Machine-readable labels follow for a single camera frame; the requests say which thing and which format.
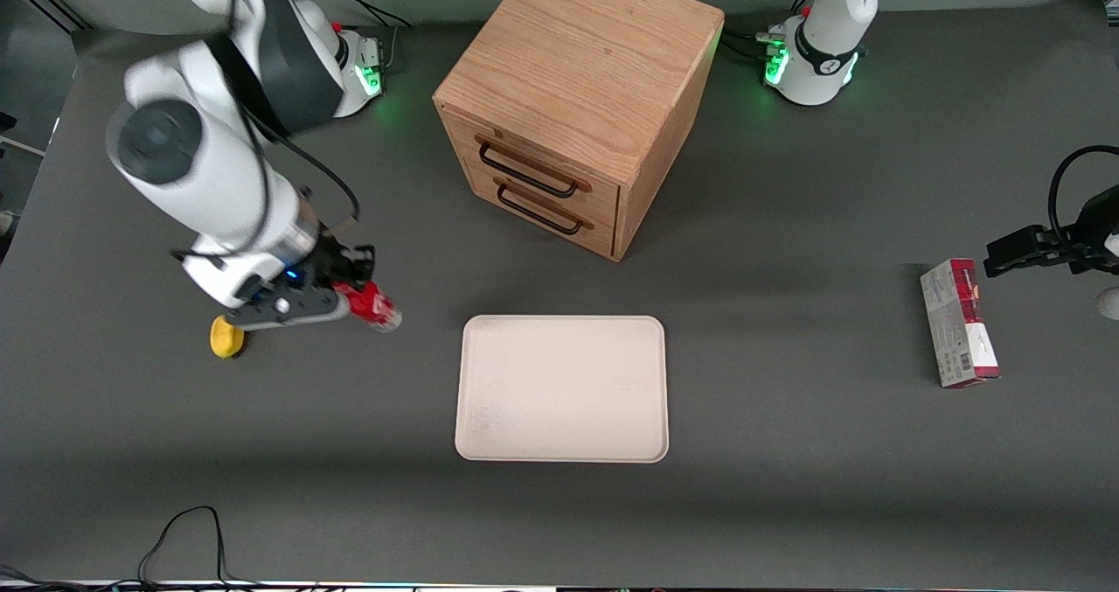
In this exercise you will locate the yellow lemon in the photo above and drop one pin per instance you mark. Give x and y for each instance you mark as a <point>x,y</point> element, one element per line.
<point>225,341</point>

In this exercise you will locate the red and grey carton box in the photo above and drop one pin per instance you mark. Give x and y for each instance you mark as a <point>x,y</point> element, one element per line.
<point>960,325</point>

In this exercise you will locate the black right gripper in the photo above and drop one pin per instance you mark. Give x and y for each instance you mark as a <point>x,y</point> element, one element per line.
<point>335,261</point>

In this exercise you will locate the red coke bottle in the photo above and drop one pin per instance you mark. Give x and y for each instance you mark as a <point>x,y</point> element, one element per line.
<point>376,308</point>

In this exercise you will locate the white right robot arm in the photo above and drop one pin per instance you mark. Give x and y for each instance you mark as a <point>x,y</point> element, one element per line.
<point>201,172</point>

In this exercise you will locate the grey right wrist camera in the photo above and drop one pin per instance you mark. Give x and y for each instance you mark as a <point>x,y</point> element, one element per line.
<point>288,306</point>

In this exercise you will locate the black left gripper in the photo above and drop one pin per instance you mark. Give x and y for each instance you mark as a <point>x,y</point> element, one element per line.
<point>1087,244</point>

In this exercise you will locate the cream plastic tray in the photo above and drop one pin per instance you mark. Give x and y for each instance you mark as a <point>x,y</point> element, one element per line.
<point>562,389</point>

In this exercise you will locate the wooden drawer cabinet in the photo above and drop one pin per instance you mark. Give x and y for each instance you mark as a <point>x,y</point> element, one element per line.
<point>577,67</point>

